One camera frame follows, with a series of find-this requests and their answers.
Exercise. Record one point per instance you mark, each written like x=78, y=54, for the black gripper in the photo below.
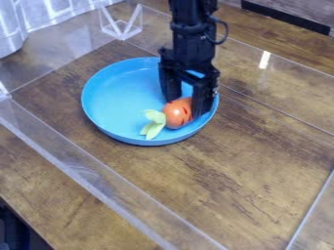
x=186, y=62

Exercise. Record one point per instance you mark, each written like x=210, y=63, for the orange toy carrot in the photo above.
x=174, y=116

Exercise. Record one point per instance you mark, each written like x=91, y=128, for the blue round tray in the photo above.
x=119, y=93

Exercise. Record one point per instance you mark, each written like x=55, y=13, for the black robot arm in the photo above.
x=192, y=11

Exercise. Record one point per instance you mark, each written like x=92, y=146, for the clear acrylic triangular stand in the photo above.
x=122, y=30

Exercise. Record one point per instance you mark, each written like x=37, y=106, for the dark bar at back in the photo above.
x=310, y=14

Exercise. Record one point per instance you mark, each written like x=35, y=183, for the white patterned curtain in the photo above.
x=24, y=16

